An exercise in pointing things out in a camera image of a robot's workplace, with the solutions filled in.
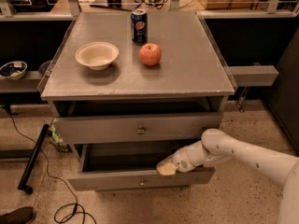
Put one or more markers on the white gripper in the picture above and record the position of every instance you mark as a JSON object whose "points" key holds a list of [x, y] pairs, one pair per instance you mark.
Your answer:
{"points": [[179, 161]]}

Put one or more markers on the grey drawer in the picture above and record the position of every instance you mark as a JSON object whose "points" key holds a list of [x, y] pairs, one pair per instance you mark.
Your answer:
{"points": [[132, 165], [125, 128]]}

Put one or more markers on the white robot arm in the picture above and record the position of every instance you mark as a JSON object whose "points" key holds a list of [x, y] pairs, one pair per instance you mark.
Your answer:
{"points": [[217, 146]]}

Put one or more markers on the grey top drawer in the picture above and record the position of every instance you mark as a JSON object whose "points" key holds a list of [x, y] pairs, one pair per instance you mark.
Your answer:
{"points": [[125, 128]]}

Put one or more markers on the grey drawer cabinet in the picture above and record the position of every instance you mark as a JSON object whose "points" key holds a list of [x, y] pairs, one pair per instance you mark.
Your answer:
{"points": [[190, 78]]}

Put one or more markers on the red apple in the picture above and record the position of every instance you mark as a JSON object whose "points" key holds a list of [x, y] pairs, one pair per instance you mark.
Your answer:
{"points": [[150, 54]]}

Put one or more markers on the grey side shelf right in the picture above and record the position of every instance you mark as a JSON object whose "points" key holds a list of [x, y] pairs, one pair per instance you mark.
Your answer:
{"points": [[253, 76]]}

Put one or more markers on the grey side shelf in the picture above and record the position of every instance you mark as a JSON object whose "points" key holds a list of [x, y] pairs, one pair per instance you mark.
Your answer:
{"points": [[28, 83], [253, 76]]}

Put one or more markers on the green snack bag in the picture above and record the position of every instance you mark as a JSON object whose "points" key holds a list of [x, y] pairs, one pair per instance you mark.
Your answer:
{"points": [[57, 140]]}

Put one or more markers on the white paper bowl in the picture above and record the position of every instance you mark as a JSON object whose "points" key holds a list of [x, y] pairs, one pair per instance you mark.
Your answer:
{"points": [[97, 55]]}

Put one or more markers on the black pole on floor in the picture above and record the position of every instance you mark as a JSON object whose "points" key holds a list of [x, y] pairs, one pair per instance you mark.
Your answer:
{"points": [[31, 163]]}

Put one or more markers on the brown shoe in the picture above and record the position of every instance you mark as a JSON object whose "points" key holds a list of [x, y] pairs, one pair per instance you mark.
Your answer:
{"points": [[24, 215]]}

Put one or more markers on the blue pepsi can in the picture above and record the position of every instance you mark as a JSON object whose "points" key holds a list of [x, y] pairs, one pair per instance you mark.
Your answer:
{"points": [[139, 26]]}

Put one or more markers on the dark bowl on shelf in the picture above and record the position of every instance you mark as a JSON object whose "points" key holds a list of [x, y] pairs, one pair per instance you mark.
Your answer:
{"points": [[45, 68]]}

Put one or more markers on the grey side shelf left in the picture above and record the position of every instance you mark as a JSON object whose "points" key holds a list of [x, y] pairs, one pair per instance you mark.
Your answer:
{"points": [[28, 83]]}

